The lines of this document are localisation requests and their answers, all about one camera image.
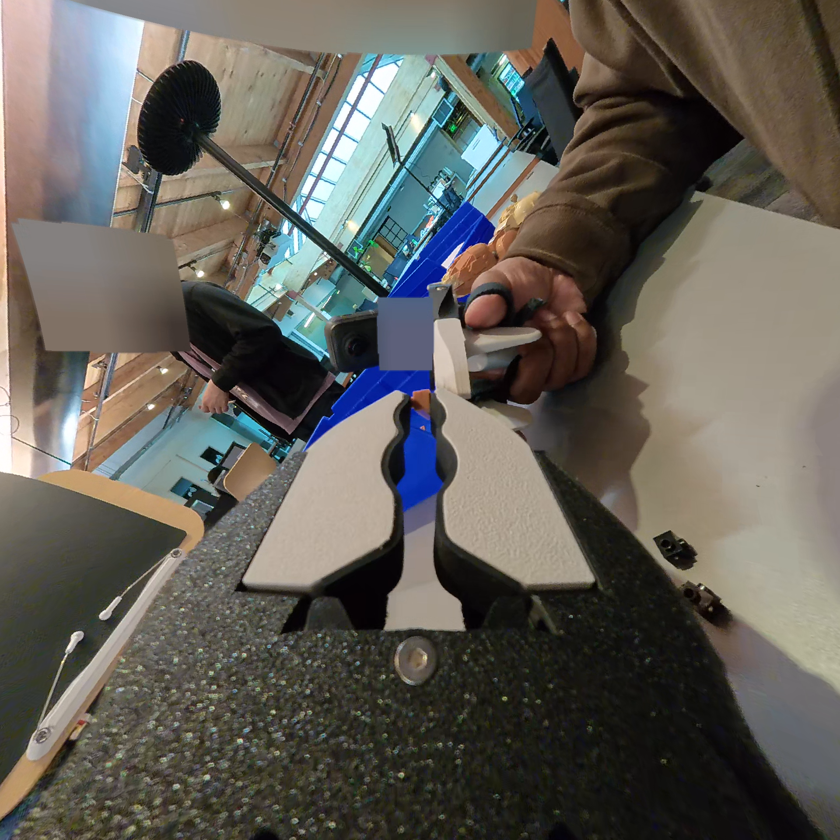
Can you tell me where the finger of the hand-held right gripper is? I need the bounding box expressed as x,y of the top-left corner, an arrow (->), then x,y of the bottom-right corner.
433,318 -> 473,399

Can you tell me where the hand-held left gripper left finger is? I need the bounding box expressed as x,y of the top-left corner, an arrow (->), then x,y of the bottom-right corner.
241,391 -> 410,589

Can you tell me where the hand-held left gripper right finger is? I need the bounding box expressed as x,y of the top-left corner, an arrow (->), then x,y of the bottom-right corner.
432,387 -> 598,593

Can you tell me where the person's right forearm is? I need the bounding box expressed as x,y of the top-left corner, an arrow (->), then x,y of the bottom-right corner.
505,0 -> 840,306

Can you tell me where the grey desk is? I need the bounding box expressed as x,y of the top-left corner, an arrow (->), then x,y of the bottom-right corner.
387,190 -> 840,840

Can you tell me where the person's right hand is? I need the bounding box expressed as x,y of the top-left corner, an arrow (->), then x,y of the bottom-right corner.
462,259 -> 599,406

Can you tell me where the brown toy figure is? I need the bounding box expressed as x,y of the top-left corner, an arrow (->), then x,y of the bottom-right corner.
453,241 -> 509,290

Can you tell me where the wooden chair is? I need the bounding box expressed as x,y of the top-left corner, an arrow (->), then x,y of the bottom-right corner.
209,441 -> 280,503

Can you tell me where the blue storage bin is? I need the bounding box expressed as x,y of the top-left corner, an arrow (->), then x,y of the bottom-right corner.
305,367 -> 447,516
390,200 -> 500,296

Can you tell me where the blonde toy figure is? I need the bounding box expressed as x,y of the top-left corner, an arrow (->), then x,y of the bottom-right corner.
495,192 -> 542,234

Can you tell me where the dark grey small toy brick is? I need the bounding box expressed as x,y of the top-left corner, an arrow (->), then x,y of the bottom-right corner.
679,579 -> 731,623
653,528 -> 698,571

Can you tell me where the black board with wooden edge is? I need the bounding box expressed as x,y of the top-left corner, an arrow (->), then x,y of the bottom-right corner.
0,469 -> 206,798

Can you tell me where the white plastic strip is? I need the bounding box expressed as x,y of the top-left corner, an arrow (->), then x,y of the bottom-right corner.
28,550 -> 185,762

